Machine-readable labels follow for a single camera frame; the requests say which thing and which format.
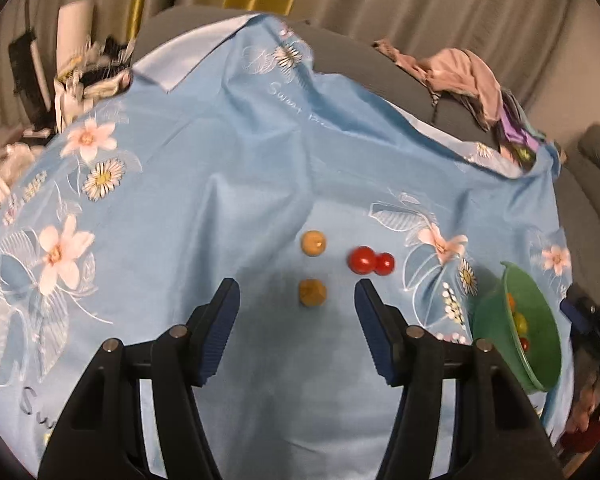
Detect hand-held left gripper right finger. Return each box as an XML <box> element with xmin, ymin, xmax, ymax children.
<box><xmin>354</xmin><ymin>279</ymin><xmax>563</xmax><ymax>480</ymax></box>

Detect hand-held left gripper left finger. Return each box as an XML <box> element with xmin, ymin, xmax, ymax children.
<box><xmin>37</xmin><ymin>277</ymin><xmax>242</xmax><ymax>480</ymax></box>

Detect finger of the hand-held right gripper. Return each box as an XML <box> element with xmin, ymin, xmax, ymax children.
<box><xmin>560</xmin><ymin>296</ymin><xmax>593</xmax><ymax>333</ymax></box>

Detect green plastic bowl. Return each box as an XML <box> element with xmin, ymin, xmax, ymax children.
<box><xmin>472</xmin><ymin>260</ymin><xmax>563</xmax><ymax>395</ymax></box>

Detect tan longan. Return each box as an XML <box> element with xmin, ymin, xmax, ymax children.
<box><xmin>298</xmin><ymin>279</ymin><xmax>327</xmax><ymax>307</ymax></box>
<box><xmin>300</xmin><ymin>230</ymin><xmax>327</xmax><ymax>257</ymax></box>

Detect dark printed clothing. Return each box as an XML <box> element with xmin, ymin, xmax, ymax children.
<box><xmin>555</xmin><ymin>360</ymin><xmax>600</xmax><ymax>461</ymax></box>

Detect blue floral bed sheet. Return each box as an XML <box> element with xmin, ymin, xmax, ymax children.
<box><xmin>0</xmin><ymin>12</ymin><xmax>576</xmax><ymax>480</ymax></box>

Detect purple cloth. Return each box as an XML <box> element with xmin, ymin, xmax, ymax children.
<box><xmin>497</xmin><ymin>87</ymin><xmax>548</xmax><ymax>171</ymax></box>

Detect pink crumpled clothes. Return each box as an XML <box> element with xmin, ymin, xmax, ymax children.
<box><xmin>372</xmin><ymin>39</ymin><xmax>503</xmax><ymax>131</ymax></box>

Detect white crumpled bags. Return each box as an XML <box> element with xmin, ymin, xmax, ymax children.
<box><xmin>0</xmin><ymin>127</ymin><xmax>37</xmax><ymax>221</ymax></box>

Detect black and white clothes pile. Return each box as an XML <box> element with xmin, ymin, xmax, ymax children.
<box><xmin>55</xmin><ymin>35</ymin><xmax>133</xmax><ymax>126</ymax></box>

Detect black upright vacuum cleaner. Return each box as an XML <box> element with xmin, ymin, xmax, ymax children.
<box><xmin>7</xmin><ymin>30</ymin><xmax>53</xmax><ymax>133</ymax></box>

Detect white cylinder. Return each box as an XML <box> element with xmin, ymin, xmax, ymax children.
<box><xmin>57</xmin><ymin>1</ymin><xmax>95</xmax><ymax>68</ymax></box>

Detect gold pole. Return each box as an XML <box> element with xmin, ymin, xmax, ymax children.
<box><xmin>130</xmin><ymin>0</ymin><xmax>153</xmax><ymax>46</ymax></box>

